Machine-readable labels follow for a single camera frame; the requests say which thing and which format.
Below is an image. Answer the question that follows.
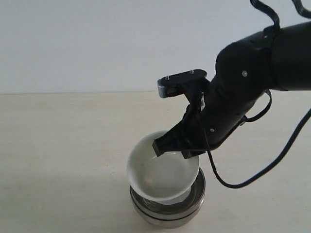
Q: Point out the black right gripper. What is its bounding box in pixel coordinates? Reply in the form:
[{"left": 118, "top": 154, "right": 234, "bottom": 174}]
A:
[{"left": 152, "top": 80, "right": 262, "bottom": 159}]

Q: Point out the cream white plastic bowl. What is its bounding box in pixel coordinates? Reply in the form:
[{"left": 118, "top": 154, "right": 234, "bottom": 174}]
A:
[{"left": 126, "top": 131, "right": 200, "bottom": 202}]

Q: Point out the ribbed stainless steel bowl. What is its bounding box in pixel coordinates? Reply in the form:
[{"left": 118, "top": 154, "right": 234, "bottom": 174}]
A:
[{"left": 130, "top": 168, "right": 206, "bottom": 215}]

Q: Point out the smooth stainless steel bowl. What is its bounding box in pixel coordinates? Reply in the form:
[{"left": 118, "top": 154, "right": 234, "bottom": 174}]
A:
[{"left": 130, "top": 194, "right": 204, "bottom": 221}]

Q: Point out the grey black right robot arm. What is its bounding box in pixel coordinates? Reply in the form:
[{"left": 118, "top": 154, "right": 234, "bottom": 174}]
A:
[{"left": 152, "top": 22, "right": 311, "bottom": 158}]

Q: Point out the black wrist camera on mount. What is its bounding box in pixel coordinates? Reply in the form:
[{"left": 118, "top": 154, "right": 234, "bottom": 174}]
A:
[{"left": 157, "top": 69, "right": 210, "bottom": 103}]

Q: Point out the black round camera cable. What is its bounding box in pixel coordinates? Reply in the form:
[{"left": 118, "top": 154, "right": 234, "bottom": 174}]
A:
[{"left": 199, "top": 92, "right": 311, "bottom": 189}]

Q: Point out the black flat ribbon cable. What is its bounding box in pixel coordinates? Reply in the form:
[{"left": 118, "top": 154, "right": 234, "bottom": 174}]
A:
[{"left": 250, "top": 0, "right": 311, "bottom": 34}]

